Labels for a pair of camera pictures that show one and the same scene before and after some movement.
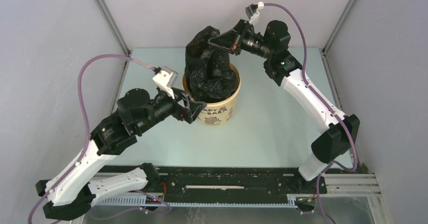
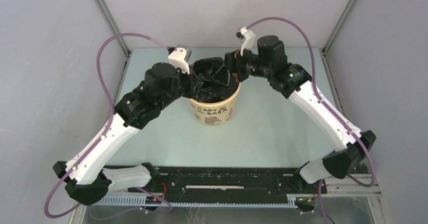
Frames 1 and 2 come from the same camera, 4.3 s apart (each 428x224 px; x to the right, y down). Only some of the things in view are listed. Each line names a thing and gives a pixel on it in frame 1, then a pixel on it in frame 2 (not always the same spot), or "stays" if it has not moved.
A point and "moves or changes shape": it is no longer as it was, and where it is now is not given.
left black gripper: [193, 108] to [189, 78]
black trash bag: [211, 73] moves or changes shape
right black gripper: [232, 41] to [233, 62]
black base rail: [193, 184] stays
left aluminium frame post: [110, 17] stays
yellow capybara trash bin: [220, 113] stays
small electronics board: [152, 200] stays
